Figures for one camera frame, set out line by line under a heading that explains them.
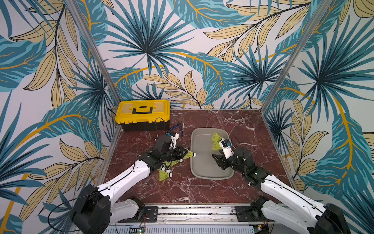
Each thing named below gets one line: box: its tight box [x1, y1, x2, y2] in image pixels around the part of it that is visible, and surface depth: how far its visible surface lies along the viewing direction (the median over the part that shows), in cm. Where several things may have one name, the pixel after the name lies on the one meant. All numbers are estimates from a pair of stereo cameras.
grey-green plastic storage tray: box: [190, 127, 235, 180], surface depth 99 cm
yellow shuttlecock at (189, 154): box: [182, 150, 197, 159], surface depth 83 cm
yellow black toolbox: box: [114, 99, 171, 132], surface depth 98 cm
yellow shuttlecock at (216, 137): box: [211, 132, 223, 142], surface depth 102 cm
